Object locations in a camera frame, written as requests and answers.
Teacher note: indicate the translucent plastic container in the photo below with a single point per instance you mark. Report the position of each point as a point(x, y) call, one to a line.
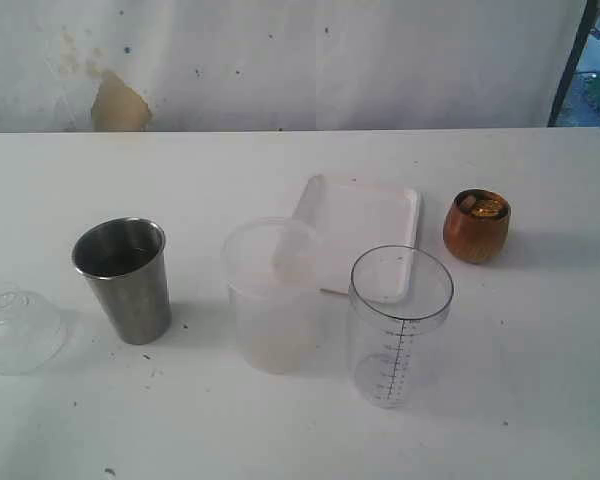
point(272, 281)

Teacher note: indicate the clear plastic dome lid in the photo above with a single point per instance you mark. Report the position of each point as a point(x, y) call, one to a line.
point(32, 330)

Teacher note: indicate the clear measuring beaker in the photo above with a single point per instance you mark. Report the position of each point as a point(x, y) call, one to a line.
point(396, 294)

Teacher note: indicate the brown wooden cup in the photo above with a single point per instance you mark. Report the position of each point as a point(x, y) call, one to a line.
point(470, 239)

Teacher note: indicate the gold coin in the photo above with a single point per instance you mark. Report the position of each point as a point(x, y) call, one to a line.
point(487, 208)

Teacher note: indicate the white plastic tray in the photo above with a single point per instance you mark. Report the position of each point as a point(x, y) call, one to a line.
point(351, 216)

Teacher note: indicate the black metal frame post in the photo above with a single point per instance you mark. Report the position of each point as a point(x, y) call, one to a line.
point(582, 33)

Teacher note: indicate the stainless steel cup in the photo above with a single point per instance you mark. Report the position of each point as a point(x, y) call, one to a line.
point(122, 260)

